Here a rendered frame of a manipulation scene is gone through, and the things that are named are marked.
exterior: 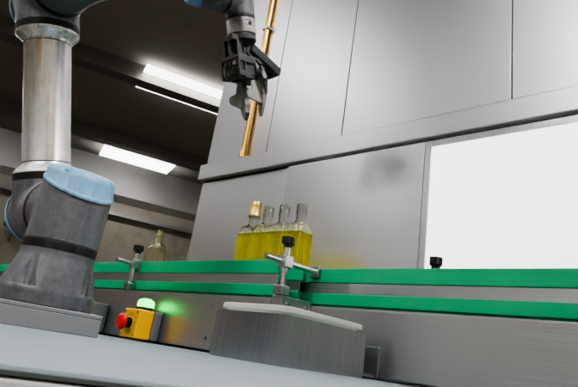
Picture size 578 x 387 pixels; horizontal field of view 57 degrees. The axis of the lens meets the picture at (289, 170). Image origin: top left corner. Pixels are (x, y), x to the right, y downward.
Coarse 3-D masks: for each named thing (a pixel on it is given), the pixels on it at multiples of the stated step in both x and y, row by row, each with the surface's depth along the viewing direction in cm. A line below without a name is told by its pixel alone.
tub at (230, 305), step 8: (224, 304) 93; (232, 304) 91; (240, 304) 90; (248, 304) 89; (256, 304) 87; (264, 304) 86; (272, 304) 85; (272, 312) 86; (280, 312) 85; (288, 312) 85; (296, 312) 84; (304, 312) 85; (312, 312) 87; (320, 320) 89; (328, 320) 89; (336, 320) 91; (344, 320) 93; (352, 328) 95; (360, 328) 96
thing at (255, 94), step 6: (252, 84) 133; (258, 84) 134; (252, 90) 132; (258, 90) 134; (252, 96) 131; (258, 96) 133; (264, 96) 133; (258, 102) 133; (264, 102) 133; (258, 108) 134
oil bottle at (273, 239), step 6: (282, 222) 137; (270, 228) 137; (276, 228) 136; (282, 228) 135; (270, 234) 136; (276, 234) 135; (282, 234) 134; (270, 240) 136; (276, 240) 134; (270, 246) 135; (276, 246) 133; (264, 252) 135; (270, 252) 134; (276, 252) 133; (264, 258) 135
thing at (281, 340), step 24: (240, 312) 90; (264, 312) 86; (216, 336) 92; (240, 336) 88; (264, 336) 84; (288, 336) 82; (312, 336) 86; (336, 336) 91; (360, 336) 96; (264, 360) 82; (288, 360) 82; (312, 360) 86; (336, 360) 90; (360, 360) 95
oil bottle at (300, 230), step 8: (288, 224) 134; (296, 224) 132; (304, 224) 133; (288, 232) 133; (296, 232) 131; (304, 232) 132; (296, 240) 130; (304, 240) 131; (296, 248) 129; (304, 248) 131; (296, 256) 128; (304, 256) 131; (304, 264) 130
